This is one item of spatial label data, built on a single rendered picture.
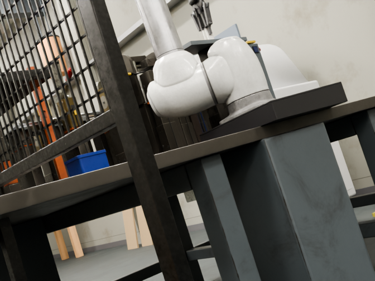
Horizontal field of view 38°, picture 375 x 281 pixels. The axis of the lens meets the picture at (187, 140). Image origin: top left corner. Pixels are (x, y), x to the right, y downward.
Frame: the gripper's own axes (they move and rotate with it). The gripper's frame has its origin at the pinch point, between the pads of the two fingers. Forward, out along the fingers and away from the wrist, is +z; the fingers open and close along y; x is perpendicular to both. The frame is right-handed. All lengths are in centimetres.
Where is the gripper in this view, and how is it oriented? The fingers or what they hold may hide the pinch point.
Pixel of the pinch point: (208, 36)
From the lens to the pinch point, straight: 248.3
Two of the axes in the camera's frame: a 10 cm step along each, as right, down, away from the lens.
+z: 3.1, 9.5, -0.7
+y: -4.8, 2.2, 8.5
